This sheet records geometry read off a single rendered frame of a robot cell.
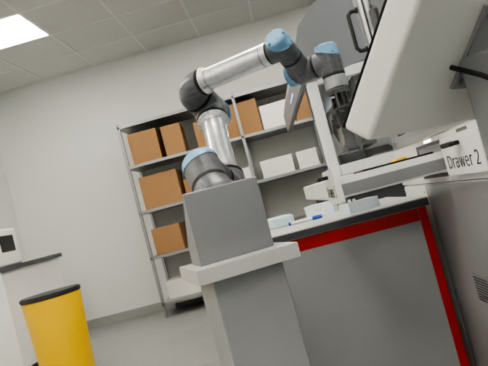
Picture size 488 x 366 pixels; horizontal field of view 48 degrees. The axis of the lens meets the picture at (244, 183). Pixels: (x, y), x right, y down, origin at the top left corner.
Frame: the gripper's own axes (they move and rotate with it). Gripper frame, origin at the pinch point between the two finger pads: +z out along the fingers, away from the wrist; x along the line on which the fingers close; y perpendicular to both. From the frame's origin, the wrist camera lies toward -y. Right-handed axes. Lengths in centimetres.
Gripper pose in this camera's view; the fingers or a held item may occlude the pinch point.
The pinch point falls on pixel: (354, 149)
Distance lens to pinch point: 184.6
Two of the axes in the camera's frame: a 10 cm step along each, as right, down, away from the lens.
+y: -0.4, -0.3, -10.0
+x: 9.6, -2.7, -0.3
